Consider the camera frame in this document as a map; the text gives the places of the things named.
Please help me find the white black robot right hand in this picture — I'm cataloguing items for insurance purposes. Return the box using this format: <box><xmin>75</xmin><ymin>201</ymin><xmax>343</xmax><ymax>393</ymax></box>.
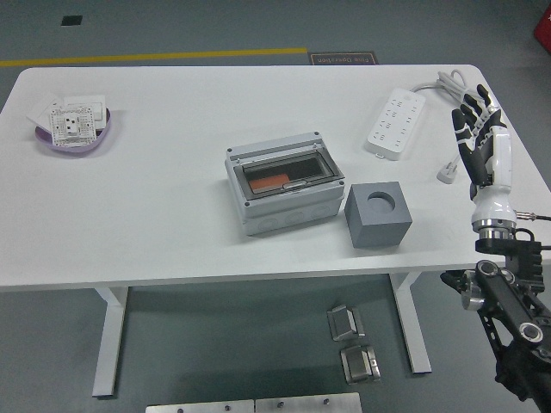
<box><xmin>450</xmin><ymin>83</ymin><xmax>517</xmax><ymax>227</ymax></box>

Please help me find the transparent hinged box lid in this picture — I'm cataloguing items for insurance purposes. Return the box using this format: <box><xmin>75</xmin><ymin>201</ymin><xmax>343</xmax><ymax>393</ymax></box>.
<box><xmin>233</xmin><ymin>150</ymin><xmax>344</xmax><ymax>200</ymax></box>

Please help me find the orange cylinder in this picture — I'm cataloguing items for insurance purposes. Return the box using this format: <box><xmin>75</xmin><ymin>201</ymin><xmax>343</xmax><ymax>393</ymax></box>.
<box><xmin>249</xmin><ymin>174</ymin><xmax>289</xmax><ymax>193</ymax></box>

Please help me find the grey cube with round hole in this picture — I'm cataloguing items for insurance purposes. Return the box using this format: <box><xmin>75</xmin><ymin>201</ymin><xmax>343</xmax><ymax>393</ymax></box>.
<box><xmin>344</xmin><ymin>181</ymin><xmax>413</xmax><ymax>250</ymax></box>

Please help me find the red box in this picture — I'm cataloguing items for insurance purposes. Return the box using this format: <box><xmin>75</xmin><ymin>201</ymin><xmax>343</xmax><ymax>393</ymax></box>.
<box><xmin>532</xmin><ymin>8</ymin><xmax>551</xmax><ymax>48</ymax></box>

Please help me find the white power strip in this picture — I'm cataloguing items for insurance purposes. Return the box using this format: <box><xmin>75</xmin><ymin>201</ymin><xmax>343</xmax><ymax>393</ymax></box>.
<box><xmin>365</xmin><ymin>88</ymin><xmax>426</xmax><ymax>163</ymax></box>

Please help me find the white right table leg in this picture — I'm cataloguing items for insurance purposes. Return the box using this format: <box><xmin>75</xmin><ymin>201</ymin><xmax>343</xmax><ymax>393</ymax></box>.
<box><xmin>388</xmin><ymin>271</ymin><xmax>432</xmax><ymax>374</ymax></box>

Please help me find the white table leg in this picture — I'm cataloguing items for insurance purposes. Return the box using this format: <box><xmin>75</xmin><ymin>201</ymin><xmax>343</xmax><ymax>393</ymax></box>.
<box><xmin>388</xmin><ymin>271</ymin><xmax>432</xmax><ymax>374</ymax></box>
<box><xmin>91</xmin><ymin>286</ymin><xmax>130</xmax><ymax>399</ymax></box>

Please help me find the dark floor sign with text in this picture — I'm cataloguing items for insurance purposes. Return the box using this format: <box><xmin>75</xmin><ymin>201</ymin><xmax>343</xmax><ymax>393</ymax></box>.
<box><xmin>307</xmin><ymin>51</ymin><xmax>378</xmax><ymax>67</ymax></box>

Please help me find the steel block with angled face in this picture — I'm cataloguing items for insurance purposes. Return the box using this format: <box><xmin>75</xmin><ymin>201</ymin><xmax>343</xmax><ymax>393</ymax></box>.
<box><xmin>325</xmin><ymin>304</ymin><xmax>366</xmax><ymax>343</ymax></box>

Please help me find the steel block with latch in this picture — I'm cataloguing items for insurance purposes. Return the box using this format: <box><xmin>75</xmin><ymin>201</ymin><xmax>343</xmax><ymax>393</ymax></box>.
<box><xmin>339</xmin><ymin>342</ymin><xmax>382</xmax><ymax>385</ymax></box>

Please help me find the steel plate with screws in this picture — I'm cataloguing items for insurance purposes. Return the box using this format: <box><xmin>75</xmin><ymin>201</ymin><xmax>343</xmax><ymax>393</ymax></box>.
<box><xmin>145</xmin><ymin>399</ymin><xmax>256</xmax><ymax>413</ymax></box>
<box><xmin>254</xmin><ymin>391</ymin><xmax>362</xmax><ymax>413</ymax></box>

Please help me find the white left table leg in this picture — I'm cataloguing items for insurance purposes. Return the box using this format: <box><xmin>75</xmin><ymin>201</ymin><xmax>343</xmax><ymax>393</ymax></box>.
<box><xmin>91</xmin><ymin>286</ymin><xmax>130</xmax><ymax>399</ymax></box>

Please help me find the purple bowl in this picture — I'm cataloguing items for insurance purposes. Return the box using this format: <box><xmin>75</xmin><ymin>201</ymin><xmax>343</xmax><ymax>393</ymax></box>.
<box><xmin>34</xmin><ymin>107</ymin><xmax>113</xmax><ymax>155</ymax></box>

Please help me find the white printed socket panel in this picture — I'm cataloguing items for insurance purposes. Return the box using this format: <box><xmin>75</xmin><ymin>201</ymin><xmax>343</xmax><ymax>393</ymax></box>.
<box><xmin>48</xmin><ymin>105</ymin><xmax>96</xmax><ymax>148</ymax></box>

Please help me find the white plain card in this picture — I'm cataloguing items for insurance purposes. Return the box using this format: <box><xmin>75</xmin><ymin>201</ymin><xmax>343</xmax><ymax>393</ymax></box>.
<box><xmin>25</xmin><ymin>92</ymin><xmax>65</xmax><ymax>130</ymax></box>

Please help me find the grey electrical enclosure box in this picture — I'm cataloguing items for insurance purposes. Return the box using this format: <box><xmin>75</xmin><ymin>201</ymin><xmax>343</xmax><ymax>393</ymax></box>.
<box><xmin>223</xmin><ymin>131</ymin><xmax>347</xmax><ymax>237</ymax></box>

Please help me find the white switch plate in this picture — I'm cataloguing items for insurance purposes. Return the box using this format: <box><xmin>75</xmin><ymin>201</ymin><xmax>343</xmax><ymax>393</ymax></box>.
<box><xmin>63</xmin><ymin>94</ymin><xmax>108</xmax><ymax>130</ymax></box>

